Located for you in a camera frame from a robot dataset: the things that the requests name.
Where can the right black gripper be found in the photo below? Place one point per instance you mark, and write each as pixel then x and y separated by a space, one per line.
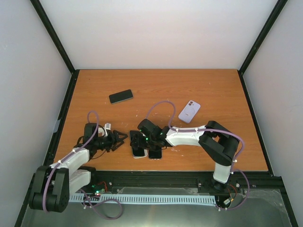
pixel 152 147

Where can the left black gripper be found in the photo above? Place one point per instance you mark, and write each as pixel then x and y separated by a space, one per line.
pixel 113 140

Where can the clear magsafe phone case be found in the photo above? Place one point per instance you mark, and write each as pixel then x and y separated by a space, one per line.
pixel 155 159

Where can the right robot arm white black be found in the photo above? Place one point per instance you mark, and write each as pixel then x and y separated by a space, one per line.
pixel 220 144

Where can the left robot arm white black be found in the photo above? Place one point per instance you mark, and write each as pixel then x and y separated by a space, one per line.
pixel 53 184

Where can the black phone green edge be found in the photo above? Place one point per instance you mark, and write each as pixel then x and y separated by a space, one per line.
pixel 120 96

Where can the purple phone case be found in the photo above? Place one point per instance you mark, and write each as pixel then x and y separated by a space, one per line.
pixel 189 111

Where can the green led controller board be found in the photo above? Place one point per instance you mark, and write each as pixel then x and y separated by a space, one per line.
pixel 99 190

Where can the light blue cable duct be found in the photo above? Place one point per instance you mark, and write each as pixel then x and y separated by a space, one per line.
pixel 140 199

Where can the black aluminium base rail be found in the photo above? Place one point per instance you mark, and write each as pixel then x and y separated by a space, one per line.
pixel 201 181

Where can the left black frame post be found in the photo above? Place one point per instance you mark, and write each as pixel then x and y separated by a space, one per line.
pixel 53 35

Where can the black frame post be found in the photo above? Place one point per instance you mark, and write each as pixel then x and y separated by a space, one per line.
pixel 53 35
pixel 277 9

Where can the right black frame post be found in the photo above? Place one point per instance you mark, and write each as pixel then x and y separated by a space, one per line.
pixel 277 9

